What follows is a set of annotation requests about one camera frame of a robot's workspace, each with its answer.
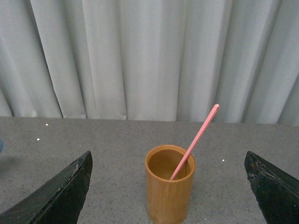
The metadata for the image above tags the blue plastic cup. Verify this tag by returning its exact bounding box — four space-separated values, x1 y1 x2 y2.
0 139 4 153

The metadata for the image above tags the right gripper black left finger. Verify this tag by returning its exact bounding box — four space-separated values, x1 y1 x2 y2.
0 151 93 224

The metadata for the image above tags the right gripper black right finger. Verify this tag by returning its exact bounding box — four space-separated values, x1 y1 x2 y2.
244 151 299 224

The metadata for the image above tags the bamboo chopstick holder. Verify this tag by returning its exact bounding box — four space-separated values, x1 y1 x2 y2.
145 145 196 224

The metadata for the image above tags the pink chopstick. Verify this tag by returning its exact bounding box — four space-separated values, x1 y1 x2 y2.
170 104 220 181

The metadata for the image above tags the white pleated curtain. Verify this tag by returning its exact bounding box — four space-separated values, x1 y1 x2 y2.
0 0 299 126

